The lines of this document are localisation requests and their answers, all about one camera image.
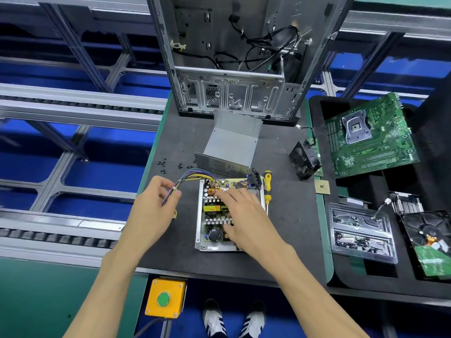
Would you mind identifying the person's left hand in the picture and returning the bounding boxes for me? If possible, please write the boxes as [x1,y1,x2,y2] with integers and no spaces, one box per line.
[120,176,183,254]

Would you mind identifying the person's right hand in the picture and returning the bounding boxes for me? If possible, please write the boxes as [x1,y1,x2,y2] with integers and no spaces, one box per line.
[217,186,283,263]

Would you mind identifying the yellow handled screwdriver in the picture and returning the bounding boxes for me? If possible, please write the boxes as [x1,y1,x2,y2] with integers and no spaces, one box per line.
[262,170,273,205]

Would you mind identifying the power supply metal base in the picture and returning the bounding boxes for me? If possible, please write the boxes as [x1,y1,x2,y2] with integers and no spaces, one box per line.
[195,178,267,252]

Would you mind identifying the small black screws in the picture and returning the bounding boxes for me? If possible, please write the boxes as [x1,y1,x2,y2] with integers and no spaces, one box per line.
[156,160,194,173]

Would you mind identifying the person's right forearm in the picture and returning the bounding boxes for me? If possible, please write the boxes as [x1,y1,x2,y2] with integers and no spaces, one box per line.
[250,243,371,338]

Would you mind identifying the person's left forearm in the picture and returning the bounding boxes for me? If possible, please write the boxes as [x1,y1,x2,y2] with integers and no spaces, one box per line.
[63,243,159,338]

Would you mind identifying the grey power supply cover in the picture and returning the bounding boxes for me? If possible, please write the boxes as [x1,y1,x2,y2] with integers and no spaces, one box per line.
[194,110,263,177]

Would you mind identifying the person's right shoe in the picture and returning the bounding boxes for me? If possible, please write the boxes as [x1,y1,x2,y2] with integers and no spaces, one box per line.
[240,300,267,338]

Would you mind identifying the person's shoe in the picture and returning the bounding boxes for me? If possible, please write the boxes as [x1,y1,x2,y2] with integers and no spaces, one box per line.
[240,300,267,338]
[203,299,228,338]

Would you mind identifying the person's left shoe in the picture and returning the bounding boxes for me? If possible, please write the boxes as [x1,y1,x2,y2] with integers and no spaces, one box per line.
[203,299,228,338]

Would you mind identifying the black foam work mat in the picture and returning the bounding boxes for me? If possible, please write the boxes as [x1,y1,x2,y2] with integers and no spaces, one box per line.
[130,102,332,286]

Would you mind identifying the yellow button box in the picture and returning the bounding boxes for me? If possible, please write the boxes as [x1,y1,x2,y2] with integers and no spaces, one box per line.
[145,278,187,319]

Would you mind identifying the black cooling fan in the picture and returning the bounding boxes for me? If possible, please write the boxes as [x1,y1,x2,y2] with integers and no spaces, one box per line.
[289,140,321,180]

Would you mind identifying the clear plastic screw tray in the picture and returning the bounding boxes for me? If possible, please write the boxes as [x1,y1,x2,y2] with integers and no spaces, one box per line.
[327,202,399,265]

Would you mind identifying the silver computer tower chassis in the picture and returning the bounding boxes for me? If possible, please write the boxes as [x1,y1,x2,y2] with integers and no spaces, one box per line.
[147,0,357,124]

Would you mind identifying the green motherboard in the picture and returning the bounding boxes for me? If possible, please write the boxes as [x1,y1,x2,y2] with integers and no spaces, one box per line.
[323,92,413,179]

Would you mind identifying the silver heatsink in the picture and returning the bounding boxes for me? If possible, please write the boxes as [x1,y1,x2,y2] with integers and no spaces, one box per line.
[386,191,424,215]

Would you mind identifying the black hard disk drive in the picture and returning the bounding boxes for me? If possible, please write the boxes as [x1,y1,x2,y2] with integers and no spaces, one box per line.
[398,209,451,279]

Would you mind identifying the black foam parts tray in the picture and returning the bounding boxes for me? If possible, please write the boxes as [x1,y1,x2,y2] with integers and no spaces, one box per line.
[308,67,451,300]

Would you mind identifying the aluminium conveyor frame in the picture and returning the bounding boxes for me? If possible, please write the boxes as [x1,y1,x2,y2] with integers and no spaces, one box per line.
[0,0,451,268]

